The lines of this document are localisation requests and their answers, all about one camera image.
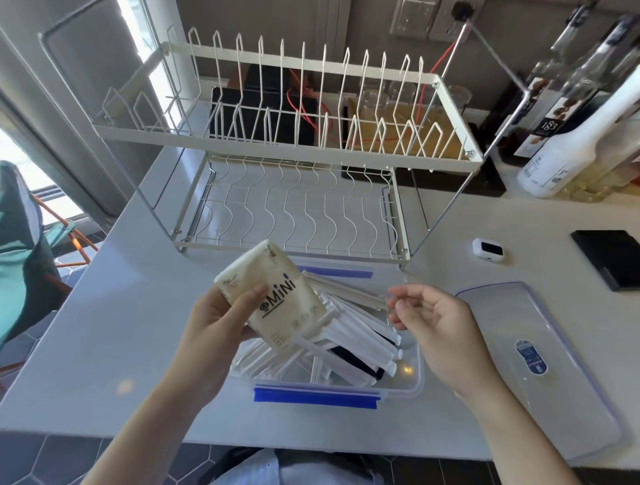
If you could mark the person's left hand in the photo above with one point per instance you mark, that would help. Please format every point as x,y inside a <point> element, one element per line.
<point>207,339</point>

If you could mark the person's right hand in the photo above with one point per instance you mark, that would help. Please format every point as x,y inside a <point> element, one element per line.
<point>450,339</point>

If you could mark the person's right fingers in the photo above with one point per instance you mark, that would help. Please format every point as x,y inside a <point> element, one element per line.
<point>411,295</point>

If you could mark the person's left thumb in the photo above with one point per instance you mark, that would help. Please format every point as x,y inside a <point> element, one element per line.
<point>249,298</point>

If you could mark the cream tissue pack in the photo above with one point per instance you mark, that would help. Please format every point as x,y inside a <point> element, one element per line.
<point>280,300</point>

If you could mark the person's right forearm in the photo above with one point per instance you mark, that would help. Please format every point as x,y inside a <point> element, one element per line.
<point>515,439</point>

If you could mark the person's left forearm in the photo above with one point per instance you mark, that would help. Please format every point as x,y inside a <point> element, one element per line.
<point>150,439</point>

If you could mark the pile of white wrapped sticks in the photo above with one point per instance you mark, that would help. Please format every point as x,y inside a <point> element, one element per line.
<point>345,339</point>

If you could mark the clear plastic container blue clips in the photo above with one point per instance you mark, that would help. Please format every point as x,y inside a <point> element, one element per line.
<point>400,379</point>

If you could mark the small white device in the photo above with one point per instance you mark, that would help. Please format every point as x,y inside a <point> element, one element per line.
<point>488,249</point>

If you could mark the black tray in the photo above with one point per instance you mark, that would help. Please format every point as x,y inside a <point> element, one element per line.
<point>480,182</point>

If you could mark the clear container lid blue label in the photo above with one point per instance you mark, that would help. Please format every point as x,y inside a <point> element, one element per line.
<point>545,379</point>

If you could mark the person's grey clothing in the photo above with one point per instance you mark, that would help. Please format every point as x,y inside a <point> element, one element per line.
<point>300,469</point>

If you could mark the yellow wooden board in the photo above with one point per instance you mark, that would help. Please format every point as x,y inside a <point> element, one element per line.
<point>370,120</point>

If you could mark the black flat box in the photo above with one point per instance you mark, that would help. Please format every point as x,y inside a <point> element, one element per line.
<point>610,257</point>

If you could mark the white plastic bottle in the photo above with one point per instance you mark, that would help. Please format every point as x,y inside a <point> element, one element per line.
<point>570,155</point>

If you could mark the clear bottle yellowish liquid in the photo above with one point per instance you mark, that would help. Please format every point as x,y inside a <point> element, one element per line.
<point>607,175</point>

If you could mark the glass bottle white label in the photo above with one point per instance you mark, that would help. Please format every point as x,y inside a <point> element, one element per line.
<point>560,117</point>

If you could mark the glass bottle dark label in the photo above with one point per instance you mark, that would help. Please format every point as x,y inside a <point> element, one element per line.
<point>537,92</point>

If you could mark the glass window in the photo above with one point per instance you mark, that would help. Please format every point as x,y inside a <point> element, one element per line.
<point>142,30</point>

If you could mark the teal chair orange frame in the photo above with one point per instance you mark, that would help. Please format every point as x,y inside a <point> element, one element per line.
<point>20,270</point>

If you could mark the grey wall socket with plug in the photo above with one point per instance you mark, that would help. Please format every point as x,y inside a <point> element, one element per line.
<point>460,22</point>

